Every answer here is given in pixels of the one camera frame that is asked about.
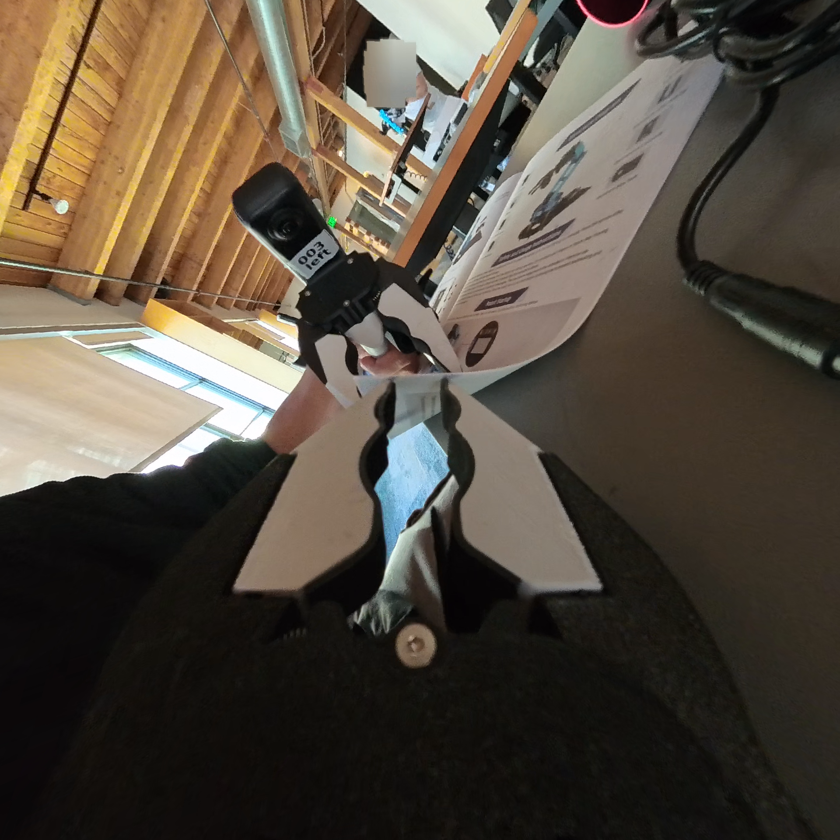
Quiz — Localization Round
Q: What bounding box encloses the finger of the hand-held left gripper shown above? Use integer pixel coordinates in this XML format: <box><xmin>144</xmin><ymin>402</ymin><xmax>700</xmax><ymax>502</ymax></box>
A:
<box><xmin>315</xmin><ymin>328</ymin><xmax>363</xmax><ymax>403</ymax></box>
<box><xmin>382</xmin><ymin>283</ymin><xmax>462</xmax><ymax>375</ymax></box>

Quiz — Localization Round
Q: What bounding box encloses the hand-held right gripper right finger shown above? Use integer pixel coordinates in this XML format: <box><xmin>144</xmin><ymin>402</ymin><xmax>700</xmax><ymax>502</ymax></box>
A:
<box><xmin>438</xmin><ymin>377</ymin><xmax>603</xmax><ymax>597</ymax></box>

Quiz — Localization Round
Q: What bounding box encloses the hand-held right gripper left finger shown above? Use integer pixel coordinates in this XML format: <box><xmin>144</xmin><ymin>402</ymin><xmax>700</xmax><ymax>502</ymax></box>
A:
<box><xmin>233</xmin><ymin>381</ymin><xmax>398</xmax><ymax>598</ymax></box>

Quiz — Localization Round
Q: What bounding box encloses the printed instruction manual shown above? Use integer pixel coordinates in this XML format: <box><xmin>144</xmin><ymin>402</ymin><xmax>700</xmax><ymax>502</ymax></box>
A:
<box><xmin>387</xmin><ymin>62</ymin><xmax>723</xmax><ymax>439</ymax></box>

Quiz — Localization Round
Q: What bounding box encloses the person's left forearm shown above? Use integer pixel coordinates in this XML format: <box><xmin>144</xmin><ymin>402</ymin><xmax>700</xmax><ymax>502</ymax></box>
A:
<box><xmin>0</xmin><ymin>369</ymin><xmax>352</xmax><ymax>592</ymax></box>

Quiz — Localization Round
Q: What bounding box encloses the person's left hand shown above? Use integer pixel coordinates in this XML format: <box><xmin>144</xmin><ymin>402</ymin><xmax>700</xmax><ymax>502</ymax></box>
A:
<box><xmin>357</xmin><ymin>341</ymin><xmax>422</xmax><ymax>379</ymax></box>

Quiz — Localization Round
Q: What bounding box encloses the red metal tube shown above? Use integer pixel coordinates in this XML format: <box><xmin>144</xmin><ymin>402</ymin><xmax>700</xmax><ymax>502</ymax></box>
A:
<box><xmin>576</xmin><ymin>0</ymin><xmax>651</xmax><ymax>27</ymax></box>

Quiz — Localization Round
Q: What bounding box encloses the silver ceiling duct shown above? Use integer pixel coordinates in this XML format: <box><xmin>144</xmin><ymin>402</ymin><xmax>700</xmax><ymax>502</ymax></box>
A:
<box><xmin>246</xmin><ymin>0</ymin><xmax>314</xmax><ymax>156</ymax></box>

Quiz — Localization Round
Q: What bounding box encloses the black cable with ferrite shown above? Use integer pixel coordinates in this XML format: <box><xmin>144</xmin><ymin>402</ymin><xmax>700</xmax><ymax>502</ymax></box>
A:
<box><xmin>633</xmin><ymin>0</ymin><xmax>840</xmax><ymax>379</ymax></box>

